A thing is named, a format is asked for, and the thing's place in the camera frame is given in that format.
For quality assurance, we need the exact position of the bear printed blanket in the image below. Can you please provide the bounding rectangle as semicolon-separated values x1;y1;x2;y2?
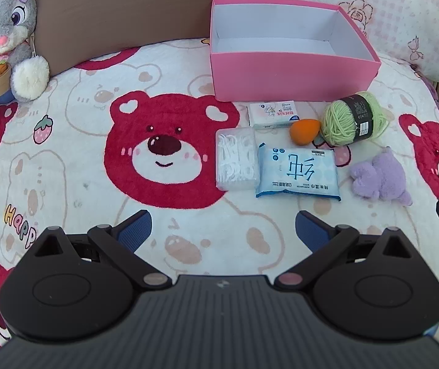
0;38;439;358

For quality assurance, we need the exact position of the purple plush toy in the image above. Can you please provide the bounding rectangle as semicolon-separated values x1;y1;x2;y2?
348;146;413;206

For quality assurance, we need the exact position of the clear floss pick box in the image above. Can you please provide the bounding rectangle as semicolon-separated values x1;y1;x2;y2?
215;127;261;191

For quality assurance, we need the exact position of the pink checked pillow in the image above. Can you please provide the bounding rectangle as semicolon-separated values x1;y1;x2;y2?
267;0;439;83

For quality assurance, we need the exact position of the orange makeup sponge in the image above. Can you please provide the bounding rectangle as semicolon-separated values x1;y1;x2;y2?
289;119;322;147

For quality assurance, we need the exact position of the brown embroidered pillow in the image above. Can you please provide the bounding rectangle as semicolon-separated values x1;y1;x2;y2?
31;0;274;77

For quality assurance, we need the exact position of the green yarn ball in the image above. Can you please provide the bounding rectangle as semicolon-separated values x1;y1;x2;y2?
321;91;391;147

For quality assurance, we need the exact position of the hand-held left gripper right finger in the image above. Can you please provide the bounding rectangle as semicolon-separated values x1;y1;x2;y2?
275;210;413;289

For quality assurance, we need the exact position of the grey bunny plush toy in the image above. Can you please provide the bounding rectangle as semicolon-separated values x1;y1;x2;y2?
0;0;51;131

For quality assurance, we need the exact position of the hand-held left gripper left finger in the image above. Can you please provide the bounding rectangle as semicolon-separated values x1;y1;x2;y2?
34;209;172;290

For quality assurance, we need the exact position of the pink cardboard box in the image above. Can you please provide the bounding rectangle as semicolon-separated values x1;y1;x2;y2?
209;0;381;102

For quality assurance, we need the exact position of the small white tissue pack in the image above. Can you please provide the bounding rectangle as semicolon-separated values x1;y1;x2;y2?
247;101;301;130

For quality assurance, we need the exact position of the blue wet wipes pack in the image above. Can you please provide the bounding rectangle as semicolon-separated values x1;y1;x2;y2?
255;143;341;201

